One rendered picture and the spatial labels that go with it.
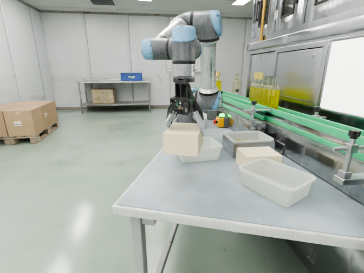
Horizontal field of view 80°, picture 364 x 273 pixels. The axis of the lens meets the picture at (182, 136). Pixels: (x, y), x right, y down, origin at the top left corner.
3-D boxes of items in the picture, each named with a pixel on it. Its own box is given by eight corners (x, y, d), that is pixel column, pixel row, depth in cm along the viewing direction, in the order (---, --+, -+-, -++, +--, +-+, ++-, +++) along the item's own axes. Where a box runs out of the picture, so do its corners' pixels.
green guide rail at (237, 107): (253, 121, 131) (254, 107, 128) (252, 121, 130) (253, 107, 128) (194, 92, 296) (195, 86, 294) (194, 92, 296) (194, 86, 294)
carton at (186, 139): (163, 154, 75) (162, 132, 73) (174, 140, 90) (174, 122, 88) (197, 156, 73) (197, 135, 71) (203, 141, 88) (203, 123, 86)
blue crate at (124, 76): (120, 80, 612) (120, 72, 606) (121, 80, 650) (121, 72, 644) (142, 80, 622) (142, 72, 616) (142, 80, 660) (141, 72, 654)
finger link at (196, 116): (201, 140, 74) (187, 116, 72) (203, 134, 79) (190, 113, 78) (209, 135, 73) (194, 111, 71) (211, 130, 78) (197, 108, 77)
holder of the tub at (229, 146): (283, 155, 114) (285, 141, 111) (232, 158, 110) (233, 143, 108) (266, 144, 130) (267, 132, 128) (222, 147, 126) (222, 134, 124)
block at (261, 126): (266, 133, 129) (267, 122, 127) (251, 134, 128) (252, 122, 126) (263, 131, 133) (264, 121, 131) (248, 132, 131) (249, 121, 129)
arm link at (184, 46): (199, 28, 71) (193, 23, 63) (198, 64, 74) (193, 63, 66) (175, 29, 73) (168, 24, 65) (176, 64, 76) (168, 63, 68)
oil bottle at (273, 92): (276, 120, 134) (281, 84, 128) (268, 121, 133) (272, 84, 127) (271, 118, 139) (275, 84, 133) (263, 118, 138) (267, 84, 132)
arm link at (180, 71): (175, 64, 75) (198, 64, 73) (175, 78, 76) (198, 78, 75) (169, 64, 68) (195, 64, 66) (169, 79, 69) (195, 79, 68)
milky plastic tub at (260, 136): (273, 155, 113) (275, 139, 110) (232, 157, 110) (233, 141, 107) (258, 144, 129) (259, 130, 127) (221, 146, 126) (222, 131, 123)
